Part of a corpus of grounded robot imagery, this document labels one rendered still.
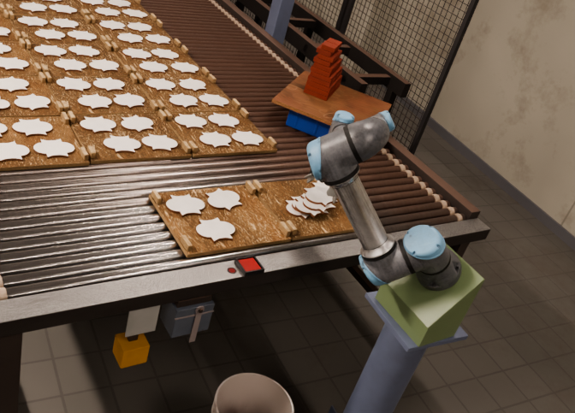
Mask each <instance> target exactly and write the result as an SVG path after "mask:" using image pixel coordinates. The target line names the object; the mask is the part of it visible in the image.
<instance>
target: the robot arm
mask: <svg viewBox="0 0 575 413"><path fill-rule="evenodd" d="M394 129H395V126H394V122H393V120H392V118H391V115H390V113H389V112H388V111H387V110H385V111H383V112H379V113H377V114H376V115H373V116H371V117H369V118H367V119H365V120H362V121H356V122H354V116H353V115H352V114H351V113H349V112H346V111H343V110H339V111H336V112H335V116H334V118H333V119H332V123H331V126H330V129H329V133H328V134H326V135H323V136H322V137H318V139H315V140H313V141H311V142H310V143H309V144H308V145H307V156H308V159H309V163H310V165H311V170H310V173H309V174H308V175H307V176H305V178H308V179H307V183H309V182H311V181H313V180H314V179H316V180H319V181H320V182H321V183H324V184H325V185H326V186H329V189H328V190H327V195H328V196H331V197H333V198H332V200H333V204H334V203H335V201H336V199H337V198H338V200H339V202H340V203H341V206H342V208H343V209H344V211H345V213H346V215H347V218H348V220H349V221H350V223H351V225H352V227H353V230H354V232H355V233H356V235H357V237H358V239H359V241H360V243H361V245H362V247H361V249H360V254H361V255H360V256H359V262H360V265H361V268H362V269H363V270H364V273H365V275H366V277H367V278H368V279H369V281H370V282H371V283H372V284H373V285H375V286H381V285H385V284H389V283H390V282H392V281H395V280H398V279H401V278H403V277H406V276H408V275H410V274H414V273H415V274H416V276H417V278H418V281H419V282H420V284H421V285H422V286H424V287H425V288H427V289H429V290H432V291H443V290H446V289H448V288H450V287H451V286H453V285H454V284H455V283H456V282H457V281H458V279H459V278H460V275H461V270H462V268H461V263H460V260H459V258H458V256H457V255H456V254H455V253H454V252H453V251H451V250H449V249H448V248H447V245H446V243H445V240H444V238H443V237H442V235H441V234H440V233H439V232H438V230H436V229H435V228H434V227H431V226H429V225H417V226H415V227H412V228H410V229H409V230H408V231H407V233H406V234H405V236H404V238H402V239H398V240H396V241H395V240H394V237H393V236H392V235H390V234H386V232H385V230H384V228H383V226H382V223H381V221H380V219H379V217H378V215H377V213H376V211H375V209H374V207H373V205H372V203H371V201H370V199H369V197H368V195H367V193H366V191H365V188H364V186H363V184H362V182H361V180H360V178H359V176H358V173H359V169H360V167H359V163H361V162H363V161H366V160H368V159H370V158H371V157H373V156H374V155H375V154H376V153H377V152H379V151H380V150H381V149H382V148H383V147H384V146H385V144H386V143H387V142H388V139H389V135H390V132H391V131H393V130H394Z"/></svg>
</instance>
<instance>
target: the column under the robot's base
mask: <svg viewBox="0 0 575 413"><path fill-rule="evenodd" d="M377 292H378V291H375V292H367V293H366V294H365V298H366V299H367V300H368V302H369V303H370V305H371V306H372V307H373V309H374V310H375V311H376V313H377V314H378V315H379V316H380V317H381V318H382V320H383V321H384V323H385V324H384V326H383V328H382V331H381V332H380V335H379V337H378V339H377V341H376V343H375V345H374V348H373V350H372V352H371V354H370V356H369V358H368V360H367V363H366V365H365V367H364V369H363V371H362V373H361V375H360V377H359V380H358V382H357V384H356V386H355V388H354V390H353V393H352V395H351V397H350V399H349V400H348V402H347V406H346V408H345V409H344V411H343V413H393V412H394V409H395V407H396V405H397V404H398V403H399V401H400V398H401V396H402V394H403V392H404V391H405V389H406V387H407V385H408V383H409V381H410V379H411V378H412V376H413V374H414V372H415V370H416V368H417V366H418V364H419V363H420V361H421V359H422V357H423V355H424V353H425V351H426V350H427V348H429V347H433V346H438V345H445V344H448V343H453V342H456V341H461V340H464V339H467V337H468V335H467V333H466V332H465V331H464V330H463V329H462V327H461V326H459V328H458V329H457V331H456V333H455V335H454V336H452V337H449V338H446V339H442V340H439V341H436V342H434V343H430V344H427V345H423V346H420V347H418V346H417V345H416V344H415V343H414V342H413V340H412V339H411V338H410V337H409V336H408V335H407V333H406V332H405V331H404V330H403V329H402V328H401V327H400V325H399V324H398V323H397V322H396V321H395V320H394V318H393V317H392V316H391V315H390V314H389V313H388V312H387V311H386V310H385V309H384V308H383V307H382V305H381V304H380V303H379V302H378V301H377V300H376V299H375V297H376V294H377Z"/></svg>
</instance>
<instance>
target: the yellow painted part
mask: <svg viewBox="0 0 575 413"><path fill-rule="evenodd" d="M149 349H150V345H149V343H148V341H147V339H146V337H145V335H144V334H143V333H141V334H136V335H133V336H129V337H125V333H118V334H116V335H115V340H114V345H113V353H114V355H115V357H116V361H117V362H118V364H119V366H120V368H121V369H123V368H126V367H130V366H134V365H137V364H141V363H146V361H147V357H148V353H149Z"/></svg>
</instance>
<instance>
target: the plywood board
mask: <svg viewBox="0 0 575 413"><path fill-rule="evenodd" d="M309 74H310V73H309V72H307V71H304V72H303V73H302V74H300V75H299V76H298V77H297V78H296V79H295V80H294V81H292V82H291V83H290V84H289V85H288V86H287V87H285V88H284V89H283V90H282V91H281V92H280V93H278V94H277V95H276V96H275V97H274V98H273V99H272V103H275V104H278V105H280V106H282V107H284V108H287V109H291V110H292V111H295V112H297V113H300V114H302V115H305V116H308V117H310V118H312V119H314V120H317V121H321V122H322V123H325V124H327V125H330V126H331V123H332V119H333V118H334V116H335V112H336V111H339V110H343V111H346V112H349V113H351V114H352V115H353V116H354V122H356V121H362V120H365V119H367V118H369V117H371V116H373V115H376V114H377V113H379V112H383V111H385V110H387V111H389V109H390V108H391V105H392V104H390V103H386V102H384V101H382V100H380V99H377V98H374V97H371V96H369V95H366V94H364V93H362V92H359V91H355V90H354V89H351V88H349V87H346V86H343V85H340V87H339V88H338V89H337V90H336V91H335V92H334V93H333V94H332V96H331V97H330V98H329V99H328V100H327V101H324V100H322V99H320V98H318V97H314V96H312V95H310V94H307V93H305V92H304V89H305V84H306V82H307V80H308V75H309Z"/></svg>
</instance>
